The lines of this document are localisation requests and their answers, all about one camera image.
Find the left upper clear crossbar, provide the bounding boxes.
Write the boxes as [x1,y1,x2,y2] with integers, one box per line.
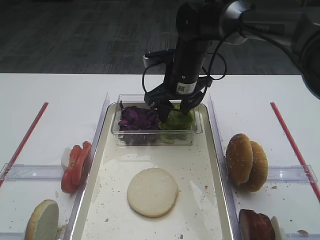
[0,163,64,181]

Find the rear sesame bun top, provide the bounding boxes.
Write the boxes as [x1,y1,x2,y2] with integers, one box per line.
[242,141,268,192]

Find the right long clear divider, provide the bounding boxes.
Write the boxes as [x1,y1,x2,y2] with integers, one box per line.
[207,95,243,240]

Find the white left tomato support block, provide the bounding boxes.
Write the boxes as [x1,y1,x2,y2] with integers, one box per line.
[60,147,72,171]

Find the long clear divider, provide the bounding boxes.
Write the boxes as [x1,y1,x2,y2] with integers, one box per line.
[207,95,243,240]
[62,93,110,240]

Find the brown meat patty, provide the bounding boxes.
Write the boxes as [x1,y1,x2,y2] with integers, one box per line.
[238,209,276,240]

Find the rear tomato slice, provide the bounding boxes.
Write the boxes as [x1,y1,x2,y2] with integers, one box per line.
[72,141,92,185]

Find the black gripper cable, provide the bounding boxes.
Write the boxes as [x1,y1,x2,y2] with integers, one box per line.
[141,7,301,94]

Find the front sesame bun top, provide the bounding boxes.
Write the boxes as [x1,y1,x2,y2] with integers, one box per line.
[225,133,253,186]

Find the left long clear divider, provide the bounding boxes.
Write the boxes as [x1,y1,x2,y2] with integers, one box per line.
[62,93,110,240]

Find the right red strip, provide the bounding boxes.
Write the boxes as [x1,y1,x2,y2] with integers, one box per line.
[270,102,320,201]

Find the left red strip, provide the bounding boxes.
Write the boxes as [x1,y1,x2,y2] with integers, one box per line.
[0,102,49,186]

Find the white metal tray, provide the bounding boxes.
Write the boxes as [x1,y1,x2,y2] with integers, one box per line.
[64,103,232,240]

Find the green lettuce in box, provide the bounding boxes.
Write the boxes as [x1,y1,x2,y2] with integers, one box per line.
[159,111,194,144]

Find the tomato slice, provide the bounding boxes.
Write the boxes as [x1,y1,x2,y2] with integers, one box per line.
[61,145,82,194]
[72,141,92,185]

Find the upright bun half left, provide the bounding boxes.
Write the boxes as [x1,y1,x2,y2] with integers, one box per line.
[24,199,59,240]

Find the clear plastic salad box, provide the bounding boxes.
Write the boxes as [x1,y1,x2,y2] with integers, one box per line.
[110,94,202,146]

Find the white patty support block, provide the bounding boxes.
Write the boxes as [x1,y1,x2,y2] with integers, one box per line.
[270,216,287,240]

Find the clear crossbar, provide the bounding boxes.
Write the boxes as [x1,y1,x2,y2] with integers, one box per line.
[0,163,64,181]
[266,165,318,184]

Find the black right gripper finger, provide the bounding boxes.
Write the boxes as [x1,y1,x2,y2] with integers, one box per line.
[179,99,193,115]
[157,100,174,123]

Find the bun bottom on tray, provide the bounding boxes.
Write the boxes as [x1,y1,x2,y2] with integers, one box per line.
[127,168,179,218]

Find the purple cabbage shreds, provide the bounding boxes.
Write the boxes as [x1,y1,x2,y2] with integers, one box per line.
[118,101,161,146]

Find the red strip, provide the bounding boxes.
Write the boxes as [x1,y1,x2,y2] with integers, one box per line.
[270,102,320,201]
[0,102,49,186]

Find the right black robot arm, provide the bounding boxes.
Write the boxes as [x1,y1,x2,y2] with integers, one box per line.
[143,0,320,121]

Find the front tomato slice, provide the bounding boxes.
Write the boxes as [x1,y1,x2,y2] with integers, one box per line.
[61,145,82,194]

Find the sesame bun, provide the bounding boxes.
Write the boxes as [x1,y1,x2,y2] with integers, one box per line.
[242,141,268,192]
[225,133,253,186]

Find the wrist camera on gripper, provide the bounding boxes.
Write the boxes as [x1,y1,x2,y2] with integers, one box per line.
[143,49,176,68]

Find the right upper clear crossbar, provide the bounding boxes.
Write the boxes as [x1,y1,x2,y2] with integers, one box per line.
[266,165,318,184]

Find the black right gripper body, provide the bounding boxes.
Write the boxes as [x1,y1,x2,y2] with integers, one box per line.
[144,39,211,109]

